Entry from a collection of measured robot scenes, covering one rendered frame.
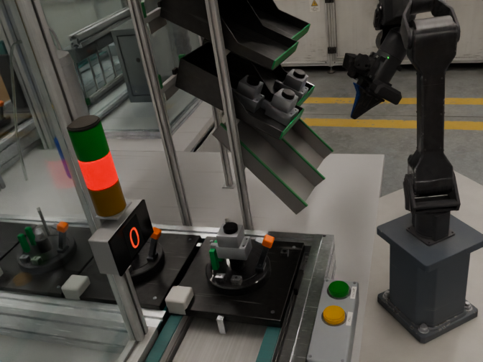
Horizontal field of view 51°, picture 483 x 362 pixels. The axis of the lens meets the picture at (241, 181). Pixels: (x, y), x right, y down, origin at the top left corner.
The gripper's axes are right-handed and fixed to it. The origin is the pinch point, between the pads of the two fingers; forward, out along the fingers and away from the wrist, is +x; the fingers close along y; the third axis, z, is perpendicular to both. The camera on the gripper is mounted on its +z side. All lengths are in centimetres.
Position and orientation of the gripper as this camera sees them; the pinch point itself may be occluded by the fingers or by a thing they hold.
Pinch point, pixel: (360, 105)
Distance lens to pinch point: 116.7
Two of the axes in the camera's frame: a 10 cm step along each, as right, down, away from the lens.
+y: 1.2, 4.1, -9.1
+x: -4.5, 8.4, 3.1
